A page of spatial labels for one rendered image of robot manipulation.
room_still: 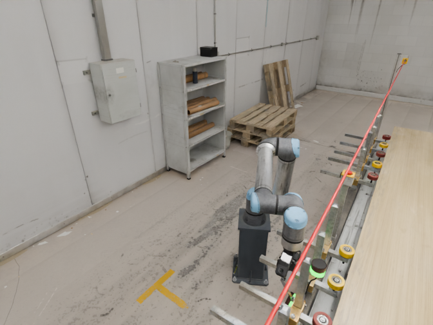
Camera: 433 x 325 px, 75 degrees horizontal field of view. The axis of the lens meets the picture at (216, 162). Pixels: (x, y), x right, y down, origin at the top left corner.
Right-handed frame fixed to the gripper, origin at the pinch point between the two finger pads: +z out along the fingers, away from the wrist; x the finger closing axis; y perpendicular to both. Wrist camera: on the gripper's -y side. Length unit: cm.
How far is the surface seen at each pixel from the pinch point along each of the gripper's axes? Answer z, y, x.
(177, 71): -47, 172, 207
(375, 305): 11.2, 19.0, -37.7
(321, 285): 18.1, 22.4, -13.3
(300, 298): 7.3, 0.8, -8.2
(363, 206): 39, 143, -19
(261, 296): 15.0, -2.5, 9.0
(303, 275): -7.2, 0.8, -7.7
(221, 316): 5.0, -27.9, 16.1
